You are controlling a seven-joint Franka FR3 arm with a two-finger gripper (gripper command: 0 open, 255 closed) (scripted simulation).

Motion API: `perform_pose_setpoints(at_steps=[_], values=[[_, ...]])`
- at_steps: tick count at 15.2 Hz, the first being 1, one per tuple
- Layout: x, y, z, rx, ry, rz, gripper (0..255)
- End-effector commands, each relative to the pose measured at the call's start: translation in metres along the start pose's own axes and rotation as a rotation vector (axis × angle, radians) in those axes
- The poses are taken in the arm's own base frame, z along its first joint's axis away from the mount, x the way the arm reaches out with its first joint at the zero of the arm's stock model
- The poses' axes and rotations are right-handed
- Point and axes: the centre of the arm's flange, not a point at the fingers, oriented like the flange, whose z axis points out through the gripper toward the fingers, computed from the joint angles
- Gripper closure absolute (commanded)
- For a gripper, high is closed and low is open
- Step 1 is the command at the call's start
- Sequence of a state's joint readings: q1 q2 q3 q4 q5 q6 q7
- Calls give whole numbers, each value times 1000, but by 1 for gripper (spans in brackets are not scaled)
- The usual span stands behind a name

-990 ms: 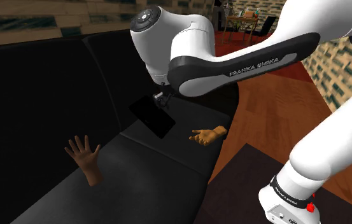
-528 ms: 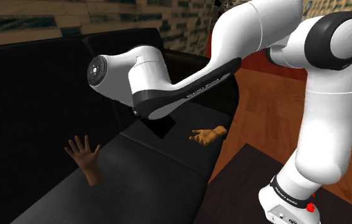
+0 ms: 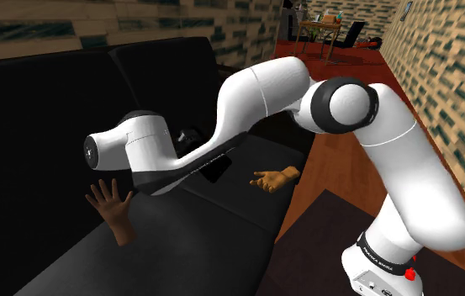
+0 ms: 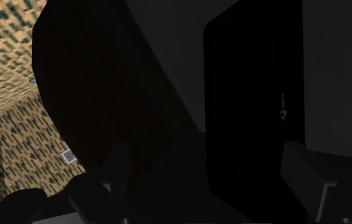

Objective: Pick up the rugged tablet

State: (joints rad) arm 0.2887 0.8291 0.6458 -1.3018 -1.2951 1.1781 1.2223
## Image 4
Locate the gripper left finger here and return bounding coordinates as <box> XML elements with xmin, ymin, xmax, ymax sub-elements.
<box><xmin>0</xmin><ymin>141</ymin><xmax>131</xmax><ymax>224</ymax></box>

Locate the dark robot stand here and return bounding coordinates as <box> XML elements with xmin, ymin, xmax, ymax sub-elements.
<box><xmin>31</xmin><ymin>0</ymin><xmax>199</xmax><ymax>178</ymax></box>

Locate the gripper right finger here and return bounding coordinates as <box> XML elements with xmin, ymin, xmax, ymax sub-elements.
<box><xmin>280</xmin><ymin>141</ymin><xmax>352</xmax><ymax>224</ymax></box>

